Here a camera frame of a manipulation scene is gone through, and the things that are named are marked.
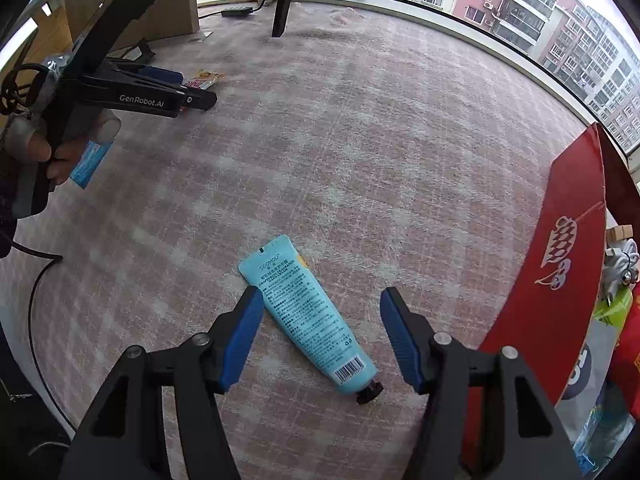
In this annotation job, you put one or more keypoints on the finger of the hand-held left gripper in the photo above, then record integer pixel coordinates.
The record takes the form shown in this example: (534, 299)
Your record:
(150, 100)
(160, 75)

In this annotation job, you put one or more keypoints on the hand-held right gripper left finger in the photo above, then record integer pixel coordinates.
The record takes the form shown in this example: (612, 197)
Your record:
(245, 330)

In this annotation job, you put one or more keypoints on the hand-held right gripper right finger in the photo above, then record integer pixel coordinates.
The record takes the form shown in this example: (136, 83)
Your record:
(400, 335)

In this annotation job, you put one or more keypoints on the blue hand cream tube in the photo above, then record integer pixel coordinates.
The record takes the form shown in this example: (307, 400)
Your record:
(310, 320)

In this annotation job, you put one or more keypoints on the blue tissue packet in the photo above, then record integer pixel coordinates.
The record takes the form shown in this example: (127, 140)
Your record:
(90, 165)

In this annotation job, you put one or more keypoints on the red cardboard box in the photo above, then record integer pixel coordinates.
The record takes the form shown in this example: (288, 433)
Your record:
(555, 270)

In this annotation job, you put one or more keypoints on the person's left hand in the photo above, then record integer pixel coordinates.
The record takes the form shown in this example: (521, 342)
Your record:
(60, 160)

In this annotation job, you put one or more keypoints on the orange snack packet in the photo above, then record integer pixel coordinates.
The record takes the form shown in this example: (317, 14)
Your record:
(202, 80)

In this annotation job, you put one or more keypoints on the small white paper scrap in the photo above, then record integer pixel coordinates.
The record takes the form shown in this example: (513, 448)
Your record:
(204, 34)

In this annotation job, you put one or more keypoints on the black power strip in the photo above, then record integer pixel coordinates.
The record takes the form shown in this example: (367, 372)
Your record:
(236, 11)

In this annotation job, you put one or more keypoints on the pink plaid blanket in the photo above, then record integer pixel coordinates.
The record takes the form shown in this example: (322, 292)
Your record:
(350, 160)

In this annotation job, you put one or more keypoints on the green packet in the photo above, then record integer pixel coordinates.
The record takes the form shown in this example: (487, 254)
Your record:
(612, 310)

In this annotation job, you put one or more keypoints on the red packet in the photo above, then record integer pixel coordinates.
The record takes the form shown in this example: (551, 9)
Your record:
(630, 360)

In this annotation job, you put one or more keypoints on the window frame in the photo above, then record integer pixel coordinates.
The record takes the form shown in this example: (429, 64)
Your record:
(500, 42)

